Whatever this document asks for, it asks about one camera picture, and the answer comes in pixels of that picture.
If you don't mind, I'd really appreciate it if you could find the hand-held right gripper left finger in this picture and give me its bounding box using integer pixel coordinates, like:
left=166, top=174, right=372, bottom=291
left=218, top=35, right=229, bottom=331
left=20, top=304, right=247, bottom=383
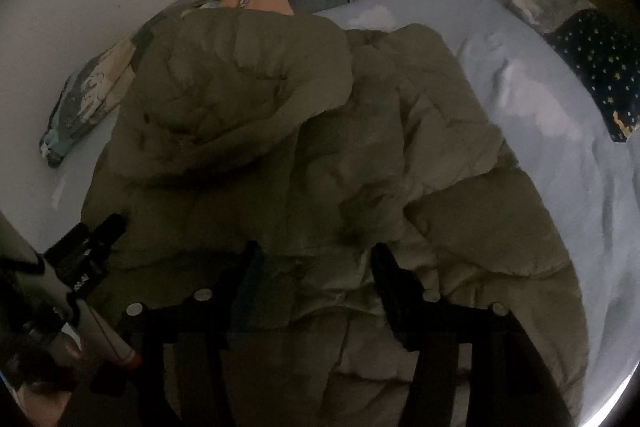
left=65, top=241, right=266, bottom=427

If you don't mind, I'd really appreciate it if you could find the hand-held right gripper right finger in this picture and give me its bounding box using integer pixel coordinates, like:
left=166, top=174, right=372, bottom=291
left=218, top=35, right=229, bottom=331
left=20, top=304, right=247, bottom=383
left=370, top=242, right=576, bottom=427

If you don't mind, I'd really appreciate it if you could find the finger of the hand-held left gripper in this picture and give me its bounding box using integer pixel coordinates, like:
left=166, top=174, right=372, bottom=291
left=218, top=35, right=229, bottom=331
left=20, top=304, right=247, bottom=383
left=82, top=213, right=128, bottom=258

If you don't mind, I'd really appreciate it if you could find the olive green hooded puffer jacket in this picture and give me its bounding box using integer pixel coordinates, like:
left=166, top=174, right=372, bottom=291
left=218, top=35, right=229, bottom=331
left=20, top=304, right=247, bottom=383
left=80, top=11, right=591, bottom=427

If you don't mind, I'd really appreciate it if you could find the navy star print pillow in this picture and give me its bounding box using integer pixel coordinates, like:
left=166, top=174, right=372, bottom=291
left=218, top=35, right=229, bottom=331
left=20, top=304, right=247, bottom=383
left=450, top=0, right=640, bottom=144

